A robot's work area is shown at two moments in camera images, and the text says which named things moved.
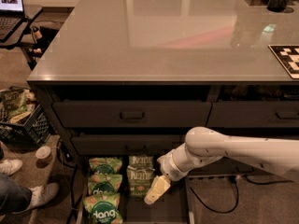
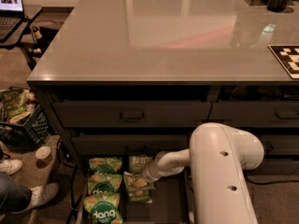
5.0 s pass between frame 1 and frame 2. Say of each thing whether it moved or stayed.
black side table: stayed
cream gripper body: moved
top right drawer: stayed
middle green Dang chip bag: stayed
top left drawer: stayed
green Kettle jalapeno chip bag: moved
